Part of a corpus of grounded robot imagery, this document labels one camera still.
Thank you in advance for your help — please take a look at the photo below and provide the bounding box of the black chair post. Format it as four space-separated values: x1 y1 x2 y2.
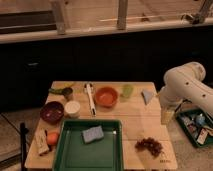
20 123 28 171

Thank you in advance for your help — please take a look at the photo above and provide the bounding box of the grey blue triangular cloth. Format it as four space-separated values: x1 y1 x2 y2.
141 89 154 105

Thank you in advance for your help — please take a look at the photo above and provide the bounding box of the blue sponge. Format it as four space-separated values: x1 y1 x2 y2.
82 126 104 143

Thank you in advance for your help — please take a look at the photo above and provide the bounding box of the orange fruit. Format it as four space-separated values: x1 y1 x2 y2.
46 132 59 146

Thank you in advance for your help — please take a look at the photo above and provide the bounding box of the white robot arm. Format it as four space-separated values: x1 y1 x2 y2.
158 62 213 117

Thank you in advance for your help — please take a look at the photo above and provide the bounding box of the dark maroon bowl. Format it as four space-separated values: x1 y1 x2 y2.
40 101 64 125

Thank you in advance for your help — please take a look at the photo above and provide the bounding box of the white long utensil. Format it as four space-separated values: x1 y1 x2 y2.
86 83 96 117

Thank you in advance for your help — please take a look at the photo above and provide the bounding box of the green bin with items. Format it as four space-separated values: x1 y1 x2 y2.
176 109 213 148

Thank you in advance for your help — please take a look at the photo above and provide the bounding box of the small metal cup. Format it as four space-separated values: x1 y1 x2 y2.
62 87 73 101

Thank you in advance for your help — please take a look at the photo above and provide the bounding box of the orange red bowl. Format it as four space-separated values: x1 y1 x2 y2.
94 87 118 108

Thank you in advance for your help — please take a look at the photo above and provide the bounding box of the light green cup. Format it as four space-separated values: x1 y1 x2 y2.
121 84 133 98

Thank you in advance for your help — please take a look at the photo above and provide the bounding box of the green plastic tray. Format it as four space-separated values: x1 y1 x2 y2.
52 119 124 171

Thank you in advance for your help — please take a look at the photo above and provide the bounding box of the green vegetable toy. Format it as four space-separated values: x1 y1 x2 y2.
48 88 62 95

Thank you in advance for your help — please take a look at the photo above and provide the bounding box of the white cup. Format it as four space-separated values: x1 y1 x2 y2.
64 101 80 118

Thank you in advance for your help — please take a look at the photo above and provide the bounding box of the dark purple grape bunch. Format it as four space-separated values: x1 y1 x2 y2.
135 137 163 157

